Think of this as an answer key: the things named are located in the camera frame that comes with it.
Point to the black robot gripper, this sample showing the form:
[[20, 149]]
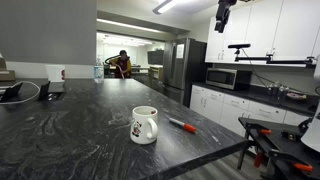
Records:
[[224, 9]]

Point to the orange capped marker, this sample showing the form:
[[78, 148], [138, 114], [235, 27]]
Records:
[[182, 124]]

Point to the white paper on refrigerator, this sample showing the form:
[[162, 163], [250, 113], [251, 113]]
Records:
[[180, 51]]

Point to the white upper cabinets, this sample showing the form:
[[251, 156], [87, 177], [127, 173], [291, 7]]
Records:
[[266, 30]]

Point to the white cabinets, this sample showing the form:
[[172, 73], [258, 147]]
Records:
[[233, 106], [266, 30]]

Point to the silver microwave oven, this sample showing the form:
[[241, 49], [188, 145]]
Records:
[[225, 78]]

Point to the stainless steel refrigerator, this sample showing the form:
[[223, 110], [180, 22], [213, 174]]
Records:
[[181, 66]]

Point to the fluorescent ceiling light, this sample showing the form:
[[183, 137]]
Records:
[[165, 6]]

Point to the white lower cabinets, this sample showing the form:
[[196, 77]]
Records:
[[233, 106]]

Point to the bottles on kitchen counter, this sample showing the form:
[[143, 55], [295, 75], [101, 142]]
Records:
[[276, 90]]

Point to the pink plate on counter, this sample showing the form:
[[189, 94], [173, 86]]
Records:
[[296, 96]]

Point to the person in yellow and maroon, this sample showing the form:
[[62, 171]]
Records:
[[122, 66]]

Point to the white cartoon print mug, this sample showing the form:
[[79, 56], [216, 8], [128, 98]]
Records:
[[144, 128]]

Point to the clear plastic water bottle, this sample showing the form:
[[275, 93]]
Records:
[[98, 71]]

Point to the black robot cart table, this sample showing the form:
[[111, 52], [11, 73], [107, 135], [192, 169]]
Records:
[[283, 146]]

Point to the white paper cup red logo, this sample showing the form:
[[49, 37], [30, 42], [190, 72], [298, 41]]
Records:
[[55, 73]]

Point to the black pop-up outlet flap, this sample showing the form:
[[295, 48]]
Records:
[[11, 92], [44, 91]]

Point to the brown cardboard box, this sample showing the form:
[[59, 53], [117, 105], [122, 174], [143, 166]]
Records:
[[6, 71]]

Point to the black stereo camera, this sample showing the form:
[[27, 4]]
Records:
[[239, 46]]

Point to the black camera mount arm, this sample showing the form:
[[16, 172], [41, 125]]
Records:
[[270, 60]]

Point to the dark wall monitor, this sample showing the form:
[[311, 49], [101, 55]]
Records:
[[155, 57]]

